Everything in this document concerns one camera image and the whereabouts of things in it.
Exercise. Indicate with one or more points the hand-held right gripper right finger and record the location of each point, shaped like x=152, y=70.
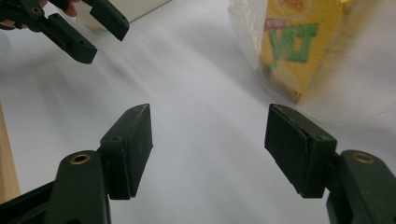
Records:
x=295, y=149

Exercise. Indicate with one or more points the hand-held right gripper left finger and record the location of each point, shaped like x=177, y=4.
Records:
x=126, y=152

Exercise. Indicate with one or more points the yellow carton box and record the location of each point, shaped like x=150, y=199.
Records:
x=299, y=46

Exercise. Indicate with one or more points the clear plastic bag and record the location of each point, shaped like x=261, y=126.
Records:
x=246, y=37

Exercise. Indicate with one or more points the wooden table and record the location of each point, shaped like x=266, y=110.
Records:
x=7, y=161

